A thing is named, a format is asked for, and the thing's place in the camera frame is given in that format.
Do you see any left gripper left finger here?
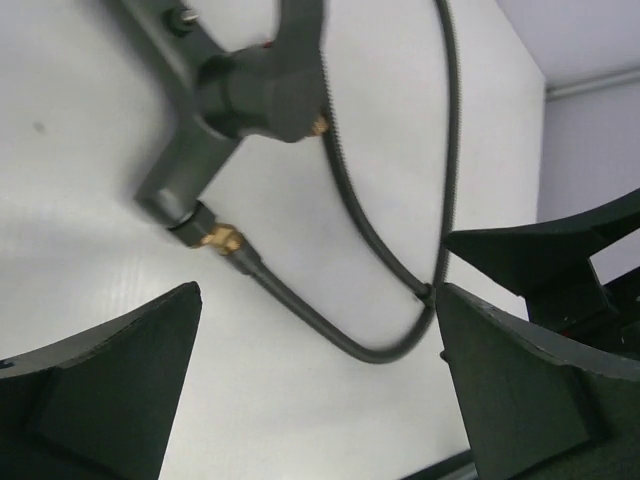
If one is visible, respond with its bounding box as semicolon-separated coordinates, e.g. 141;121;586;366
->
1;282;202;479

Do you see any dark grey faucet mixer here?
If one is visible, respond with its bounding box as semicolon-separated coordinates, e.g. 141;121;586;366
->
105;1;325;250

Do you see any black corrugated shower hose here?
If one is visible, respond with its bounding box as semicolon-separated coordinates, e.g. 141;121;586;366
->
227;0;461;365

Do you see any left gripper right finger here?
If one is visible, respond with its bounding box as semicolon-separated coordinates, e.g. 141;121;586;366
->
436;283;639;479

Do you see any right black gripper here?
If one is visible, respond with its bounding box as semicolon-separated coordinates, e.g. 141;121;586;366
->
444;190;639;358

